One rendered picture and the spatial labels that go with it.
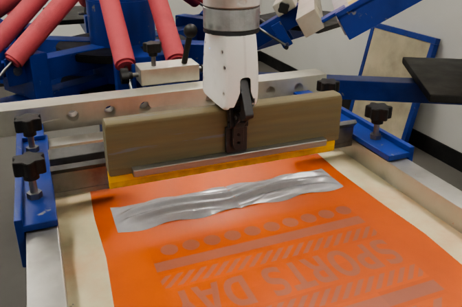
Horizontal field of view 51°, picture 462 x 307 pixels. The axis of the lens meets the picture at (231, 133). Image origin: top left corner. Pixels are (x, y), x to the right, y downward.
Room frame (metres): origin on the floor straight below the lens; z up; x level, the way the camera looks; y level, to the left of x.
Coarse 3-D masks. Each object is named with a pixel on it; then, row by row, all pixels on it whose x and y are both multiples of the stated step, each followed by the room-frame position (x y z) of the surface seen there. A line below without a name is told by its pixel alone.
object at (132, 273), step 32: (96, 192) 0.67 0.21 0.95; (128, 192) 0.67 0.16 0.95; (160, 192) 0.67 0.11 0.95; (192, 192) 0.67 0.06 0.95; (96, 224) 0.58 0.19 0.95; (192, 224) 0.58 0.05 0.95; (224, 224) 0.58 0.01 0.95; (128, 256) 0.51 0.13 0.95; (128, 288) 0.45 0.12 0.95; (160, 288) 0.45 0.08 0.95
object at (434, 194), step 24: (72, 144) 0.79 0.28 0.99; (360, 144) 0.78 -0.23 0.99; (384, 168) 0.72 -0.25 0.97; (408, 168) 0.69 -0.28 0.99; (408, 192) 0.66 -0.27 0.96; (432, 192) 0.62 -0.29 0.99; (456, 192) 0.61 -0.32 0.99; (456, 216) 0.57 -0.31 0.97; (48, 240) 0.49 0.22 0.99; (48, 264) 0.45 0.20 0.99; (48, 288) 0.41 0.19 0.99
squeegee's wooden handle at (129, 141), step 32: (288, 96) 0.70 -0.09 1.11; (320, 96) 0.70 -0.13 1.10; (128, 128) 0.59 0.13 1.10; (160, 128) 0.60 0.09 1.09; (192, 128) 0.62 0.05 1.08; (224, 128) 0.64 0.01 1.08; (256, 128) 0.65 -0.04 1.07; (288, 128) 0.67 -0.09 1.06; (320, 128) 0.69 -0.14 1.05; (128, 160) 0.59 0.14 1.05; (160, 160) 0.60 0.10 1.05
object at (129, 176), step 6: (330, 144) 0.71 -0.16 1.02; (300, 150) 0.69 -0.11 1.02; (264, 156) 0.67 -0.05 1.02; (228, 162) 0.65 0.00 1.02; (192, 168) 0.63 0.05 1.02; (108, 174) 0.59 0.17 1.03; (126, 174) 0.59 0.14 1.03; (132, 174) 0.60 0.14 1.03; (156, 174) 0.61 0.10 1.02; (114, 180) 0.59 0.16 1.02; (120, 180) 0.59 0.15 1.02; (126, 180) 0.59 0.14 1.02
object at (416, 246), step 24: (240, 168) 0.76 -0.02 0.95; (264, 168) 0.76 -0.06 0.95; (288, 168) 0.76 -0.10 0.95; (312, 168) 0.76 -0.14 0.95; (312, 192) 0.67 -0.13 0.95; (336, 192) 0.67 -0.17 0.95; (360, 192) 0.67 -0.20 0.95; (264, 216) 0.60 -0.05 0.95; (360, 216) 0.60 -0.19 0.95; (384, 216) 0.60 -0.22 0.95; (408, 240) 0.54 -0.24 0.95; (432, 240) 0.54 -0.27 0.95; (432, 264) 0.49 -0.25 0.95; (456, 264) 0.49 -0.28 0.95; (456, 288) 0.45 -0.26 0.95
